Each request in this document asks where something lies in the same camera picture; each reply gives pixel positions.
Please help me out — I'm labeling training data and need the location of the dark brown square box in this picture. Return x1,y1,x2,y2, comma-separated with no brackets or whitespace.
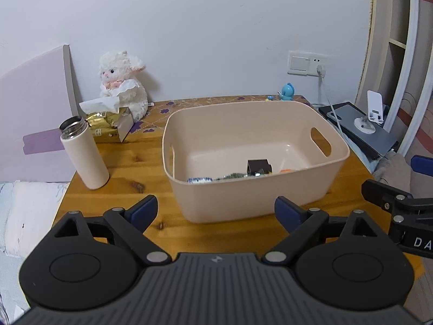
247,159,272,176

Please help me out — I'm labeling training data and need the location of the blue white tissue pack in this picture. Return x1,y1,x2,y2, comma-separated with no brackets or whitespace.
187,177,213,184

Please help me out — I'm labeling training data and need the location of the beige grey blanket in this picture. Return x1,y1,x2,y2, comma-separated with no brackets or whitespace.
373,151,412,193

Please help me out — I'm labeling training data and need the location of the grey laptop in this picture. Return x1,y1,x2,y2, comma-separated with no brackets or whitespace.
319,100,399,159

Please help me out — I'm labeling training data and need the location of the white phone stand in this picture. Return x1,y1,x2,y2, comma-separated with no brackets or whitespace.
354,90,384,135

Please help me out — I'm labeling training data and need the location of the green glitter scrunchie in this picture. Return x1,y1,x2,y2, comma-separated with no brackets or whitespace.
216,173,249,180

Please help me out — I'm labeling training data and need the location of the beige plastic storage bin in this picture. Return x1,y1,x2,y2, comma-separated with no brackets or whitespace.
162,100,350,223

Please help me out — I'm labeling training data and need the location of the gold tissue box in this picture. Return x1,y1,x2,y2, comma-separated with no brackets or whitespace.
79,96,134,143

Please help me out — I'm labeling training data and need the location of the cream thermos bottle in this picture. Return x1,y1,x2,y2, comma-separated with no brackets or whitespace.
60,116,109,190

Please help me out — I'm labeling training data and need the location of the blue bird figurine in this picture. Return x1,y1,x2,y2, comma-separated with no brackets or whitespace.
278,83,295,100

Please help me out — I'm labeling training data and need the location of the lilac headboard panel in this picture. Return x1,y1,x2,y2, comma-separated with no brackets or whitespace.
1,45,78,182

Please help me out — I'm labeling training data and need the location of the white plush lamb toy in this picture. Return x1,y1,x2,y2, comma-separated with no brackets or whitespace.
98,51,148,122

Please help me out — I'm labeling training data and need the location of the white plug and cable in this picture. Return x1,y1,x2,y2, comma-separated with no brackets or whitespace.
316,64,349,136

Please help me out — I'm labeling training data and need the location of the white wall switch socket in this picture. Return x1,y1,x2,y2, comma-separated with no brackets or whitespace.
287,51,330,77

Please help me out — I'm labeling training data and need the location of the white wardrobe shelf frame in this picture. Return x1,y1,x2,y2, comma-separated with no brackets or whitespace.
355,0,432,158

